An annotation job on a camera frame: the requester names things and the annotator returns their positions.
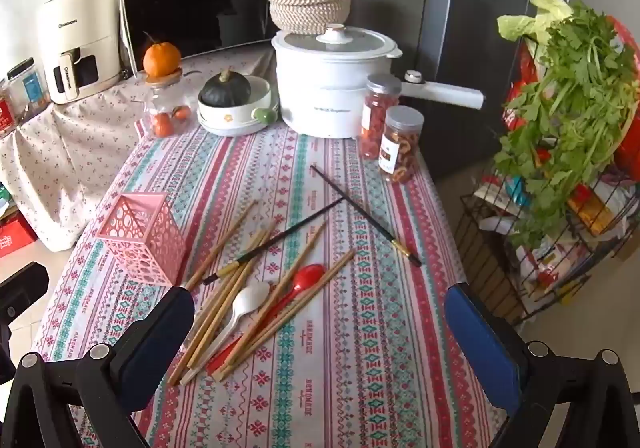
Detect floral cabinet cover cloth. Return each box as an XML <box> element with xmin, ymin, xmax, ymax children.
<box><xmin>0</xmin><ymin>48</ymin><xmax>277</xmax><ymax>250</ymax></box>

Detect black microwave oven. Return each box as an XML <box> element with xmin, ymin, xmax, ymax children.
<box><xmin>120</xmin><ymin>0</ymin><xmax>316</xmax><ymax>74</ymax></box>

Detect plastic jar of dried slices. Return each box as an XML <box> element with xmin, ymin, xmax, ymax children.
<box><xmin>380</xmin><ymin>105</ymin><xmax>425</xmax><ymax>185</ymax></box>

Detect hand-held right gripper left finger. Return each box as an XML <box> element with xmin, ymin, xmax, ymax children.
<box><xmin>0</xmin><ymin>285</ymin><xmax>196</xmax><ymax>448</ymax></box>

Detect dark green pumpkin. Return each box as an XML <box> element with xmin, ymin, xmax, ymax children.
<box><xmin>200</xmin><ymin>69</ymin><xmax>252</xmax><ymax>108</ymax></box>

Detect glass jar black lid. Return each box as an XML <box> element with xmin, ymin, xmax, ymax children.
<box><xmin>7</xmin><ymin>57</ymin><xmax>52</xmax><ymax>118</ymax></box>

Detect patterned striped tablecloth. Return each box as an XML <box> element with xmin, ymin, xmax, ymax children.
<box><xmin>30</xmin><ymin>120</ymin><xmax>506</xmax><ymax>448</ymax></box>

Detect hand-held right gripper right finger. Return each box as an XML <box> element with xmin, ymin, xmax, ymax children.
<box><xmin>444</xmin><ymin>283</ymin><xmax>640</xmax><ymax>448</ymax></box>

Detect leafy green celery bunch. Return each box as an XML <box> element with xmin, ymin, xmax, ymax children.
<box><xmin>492</xmin><ymin>3</ymin><xmax>640</xmax><ymax>249</ymax></box>

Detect group of wooden chopsticks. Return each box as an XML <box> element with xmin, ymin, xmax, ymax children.
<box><xmin>167</xmin><ymin>200</ymin><xmax>356</xmax><ymax>386</ymax></box>

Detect red cardboard box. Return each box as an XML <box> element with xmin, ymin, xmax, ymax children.
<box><xmin>0</xmin><ymin>215</ymin><xmax>38</xmax><ymax>259</ymax></box>

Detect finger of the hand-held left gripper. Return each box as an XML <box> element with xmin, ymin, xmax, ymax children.
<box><xmin>0</xmin><ymin>262</ymin><xmax>51</xmax><ymax>325</ymax></box>

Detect orange with stem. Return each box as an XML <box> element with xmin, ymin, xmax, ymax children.
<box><xmin>142</xmin><ymin>32</ymin><xmax>182</xmax><ymax>78</ymax></box>

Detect red plastic bag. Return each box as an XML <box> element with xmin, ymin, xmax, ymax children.
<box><xmin>505</xmin><ymin>17</ymin><xmax>640</xmax><ymax>170</ymax></box>

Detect black chopstick gold end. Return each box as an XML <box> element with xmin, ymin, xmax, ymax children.
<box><xmin>201</xmin><ymin>197</ymin><xmax>347</xmax><ymax>286</ymax></box>
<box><xmin>310</xmin><ymin>164</ymin><xmax>424</xmax><ymax>268</ymax></box>

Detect white electric cooking pot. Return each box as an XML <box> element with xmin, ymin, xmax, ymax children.
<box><xmin>271</xmin><ymin>25</ymin><xmax>488</xmax><ymax>140</ymax></box>

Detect cream air fryer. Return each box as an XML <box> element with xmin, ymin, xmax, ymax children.
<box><xmin>36</xmin><ymin>0</ymin><xmax>123</xmax><ymax>105</ymax></box>

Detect plastic jar of red snacks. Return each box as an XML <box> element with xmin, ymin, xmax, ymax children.
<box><xmin>359</xmin><ymin>74</ymin><xmax>402</xmax><ymax>160</ymax></box>

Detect black wire rack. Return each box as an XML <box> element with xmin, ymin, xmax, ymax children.
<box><xmin>460</xmin><ymin>173</ymin><xmax>640</xmax><ymax>325</ymax></box>

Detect glass jar with small fruits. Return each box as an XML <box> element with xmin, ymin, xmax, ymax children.
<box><xmin>142</xmin><ymin>70</ymin><xmax>197</xmax><ymax>138</ymax></box>

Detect grey refrigerator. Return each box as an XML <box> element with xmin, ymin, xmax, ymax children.
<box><xmin>395</xmin><ymin>0</ymin><xmax>581</xmax><ymax>184</ymax></box>

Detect white bowl green handle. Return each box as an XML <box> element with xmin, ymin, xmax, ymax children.
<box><xmin>196</xmin><ymin>77</ymin><xmax>278</xmax><ymax>136</ymax></box>

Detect pink lattice utensil holder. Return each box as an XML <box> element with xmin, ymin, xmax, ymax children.
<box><xmin>95</xmin><ymin>193</ymin><xmax>187</xmax><ymax>286</ymax></box>

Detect glass jar red label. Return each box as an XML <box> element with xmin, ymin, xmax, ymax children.
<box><xmin>0</xmin><ymin>95</ymin><xmax>22</xmax><ymax>138</ymax></box>

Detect white glass pot lid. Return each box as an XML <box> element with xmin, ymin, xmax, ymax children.
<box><xmin>274</xmin><ymin>24</ymin><xmax>401</xmax><ymax>60</ymax></box>

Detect red plastic spoon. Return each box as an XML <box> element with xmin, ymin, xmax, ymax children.
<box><xmin>207</xmin><ymin>264</ymin><xmax>327</xmax><ymax>371</ymax></box>

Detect woven rope lidded basket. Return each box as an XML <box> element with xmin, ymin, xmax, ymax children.
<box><xmin>266</xmin><ymin>0</ymin><xmax>352</xmax><ymax>35</ymax></box>

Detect white plastic spoon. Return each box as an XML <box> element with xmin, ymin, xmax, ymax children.
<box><xmin>179</xmin><ymin>282</ymin><xmax>272</xmax><ymax>386</ymax></box>

